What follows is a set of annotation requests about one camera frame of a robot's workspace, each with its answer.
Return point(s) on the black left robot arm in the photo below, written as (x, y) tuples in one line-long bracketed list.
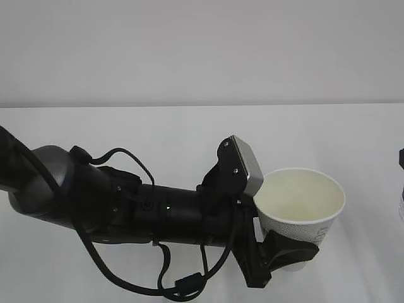
[(109, 206)]

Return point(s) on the white paper cup green logo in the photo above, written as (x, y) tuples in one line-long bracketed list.
[(299, 203)]

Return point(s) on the clear water bottle red label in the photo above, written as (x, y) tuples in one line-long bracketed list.
[(401, 206)]

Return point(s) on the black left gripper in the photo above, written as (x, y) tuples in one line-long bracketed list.
[(227, 220)]

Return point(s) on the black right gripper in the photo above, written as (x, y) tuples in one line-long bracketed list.
[(401, 158)]

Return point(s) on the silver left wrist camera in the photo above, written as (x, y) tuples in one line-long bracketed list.
[(239, 170)]

